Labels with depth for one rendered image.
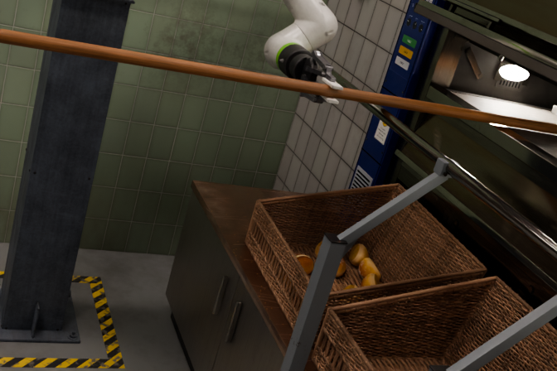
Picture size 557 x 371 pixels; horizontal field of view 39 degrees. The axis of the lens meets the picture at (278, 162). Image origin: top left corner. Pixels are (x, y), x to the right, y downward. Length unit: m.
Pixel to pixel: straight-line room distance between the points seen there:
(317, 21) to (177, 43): 1.02
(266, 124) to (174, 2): 0.68
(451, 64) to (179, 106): 1.20
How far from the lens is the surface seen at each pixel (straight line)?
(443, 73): 2.59
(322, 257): 1.78
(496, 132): 2.27
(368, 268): 2.45
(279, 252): 2.24
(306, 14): 2.29
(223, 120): 3.34
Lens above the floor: 1.64
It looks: 19 degrees down
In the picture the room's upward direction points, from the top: 16 degrees clockwise
